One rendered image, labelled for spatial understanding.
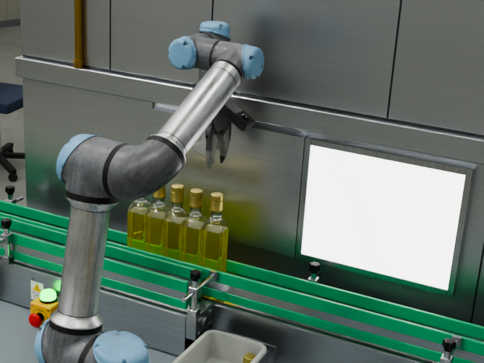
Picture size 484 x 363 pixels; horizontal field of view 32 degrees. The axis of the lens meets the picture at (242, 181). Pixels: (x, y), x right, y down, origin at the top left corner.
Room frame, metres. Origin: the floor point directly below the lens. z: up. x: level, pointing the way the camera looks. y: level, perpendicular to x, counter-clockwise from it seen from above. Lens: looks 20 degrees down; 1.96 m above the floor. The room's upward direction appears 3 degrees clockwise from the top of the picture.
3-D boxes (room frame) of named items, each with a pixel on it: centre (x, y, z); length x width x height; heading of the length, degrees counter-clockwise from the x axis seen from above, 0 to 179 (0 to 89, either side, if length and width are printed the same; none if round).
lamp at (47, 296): (2.07, 0.51, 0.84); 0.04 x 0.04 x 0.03
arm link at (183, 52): (2.00, 0.12, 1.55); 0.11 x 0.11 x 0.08; 60
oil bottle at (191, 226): (2.10, 0.12, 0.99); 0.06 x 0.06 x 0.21; 65
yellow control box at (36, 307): (2.07, 0.51, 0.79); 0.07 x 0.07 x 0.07; 65
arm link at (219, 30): (2.09, 0.09, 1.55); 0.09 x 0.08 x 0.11; 150
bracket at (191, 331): (1.97, 0.09, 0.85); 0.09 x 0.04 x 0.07; 155
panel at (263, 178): (2.13, -0.14, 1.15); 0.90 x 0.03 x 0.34; 65
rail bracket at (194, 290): (1.95, 0.09, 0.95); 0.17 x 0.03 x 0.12; 155
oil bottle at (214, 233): (2.08, 0.06, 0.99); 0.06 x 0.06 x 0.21; 66
